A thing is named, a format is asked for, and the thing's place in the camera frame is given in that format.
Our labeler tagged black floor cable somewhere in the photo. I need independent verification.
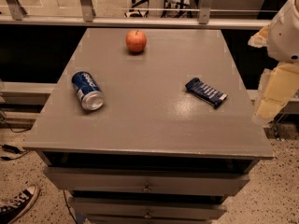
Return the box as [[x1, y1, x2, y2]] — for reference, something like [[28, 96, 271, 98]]
[[0, 149, 31, 161]]

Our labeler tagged black white sneaker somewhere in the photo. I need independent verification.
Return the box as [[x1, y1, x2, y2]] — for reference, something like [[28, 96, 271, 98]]
[[0, 185, 40, 224]]

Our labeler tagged grey drawer cabinet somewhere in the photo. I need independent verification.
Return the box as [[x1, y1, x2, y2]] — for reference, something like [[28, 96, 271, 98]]
[[24, 28, 273, 224]]

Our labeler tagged lower grey drawer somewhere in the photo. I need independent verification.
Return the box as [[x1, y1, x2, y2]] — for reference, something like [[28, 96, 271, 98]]
[[69, 198, 226, 219]]

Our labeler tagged metal railing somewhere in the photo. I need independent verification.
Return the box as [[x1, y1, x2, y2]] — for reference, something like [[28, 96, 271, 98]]
[[0, 0, 270, 30]]

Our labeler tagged grey drawer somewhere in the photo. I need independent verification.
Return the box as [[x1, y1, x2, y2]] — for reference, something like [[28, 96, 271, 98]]
[[69, 198, 226, 219], [44, 167, 249, 196]]

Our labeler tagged top grey drawer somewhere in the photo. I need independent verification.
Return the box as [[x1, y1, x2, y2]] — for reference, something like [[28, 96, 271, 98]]
[[44, 167, 249, 196]]

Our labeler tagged blue rxbar blueberry wrapper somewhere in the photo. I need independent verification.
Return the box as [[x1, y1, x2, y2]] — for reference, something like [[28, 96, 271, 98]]
[[185, 77, 228, 109]]

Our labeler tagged red apple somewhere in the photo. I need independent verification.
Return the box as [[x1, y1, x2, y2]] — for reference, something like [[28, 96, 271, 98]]
[[125, 30, 147, 53]]

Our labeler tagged blue pepsi soda can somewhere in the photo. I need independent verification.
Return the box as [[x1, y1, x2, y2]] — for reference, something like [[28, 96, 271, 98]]
[[71, 71, 104, 111]]

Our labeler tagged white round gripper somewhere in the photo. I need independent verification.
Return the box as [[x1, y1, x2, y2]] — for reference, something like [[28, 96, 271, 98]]
[[248, 0, 299, 122]]

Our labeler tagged black power adapter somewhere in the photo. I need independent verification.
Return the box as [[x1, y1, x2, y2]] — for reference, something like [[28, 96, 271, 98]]
[[1, 144, 21, 154]]

